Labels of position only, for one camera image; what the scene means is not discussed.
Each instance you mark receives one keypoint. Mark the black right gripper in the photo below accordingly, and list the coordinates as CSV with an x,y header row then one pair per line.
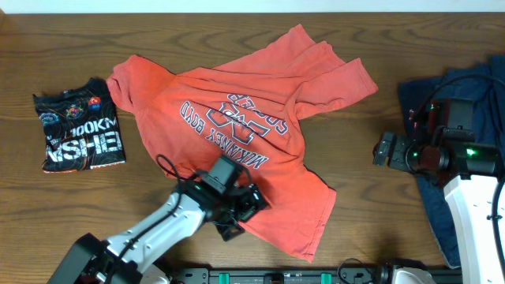
x,y
397,158

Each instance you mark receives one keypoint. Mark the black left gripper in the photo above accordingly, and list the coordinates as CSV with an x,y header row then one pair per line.
x,y
251,210

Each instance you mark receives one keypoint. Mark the orange red t-shirt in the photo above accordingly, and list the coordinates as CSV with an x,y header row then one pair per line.
x,y
249,109

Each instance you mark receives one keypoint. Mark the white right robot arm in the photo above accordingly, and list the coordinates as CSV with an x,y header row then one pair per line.
x,y
471,176

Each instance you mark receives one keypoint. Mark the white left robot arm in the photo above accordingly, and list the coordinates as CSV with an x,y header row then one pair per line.
x,y
125,257

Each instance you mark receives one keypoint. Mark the dark blue denim garment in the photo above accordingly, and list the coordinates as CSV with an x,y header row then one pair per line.
x,y
488,122

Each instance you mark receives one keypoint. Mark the black printed folded shirt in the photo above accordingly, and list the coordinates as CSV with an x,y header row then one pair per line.
x,y
81,129

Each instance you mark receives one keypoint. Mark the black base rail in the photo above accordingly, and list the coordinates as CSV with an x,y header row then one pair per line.
x,y
203,275

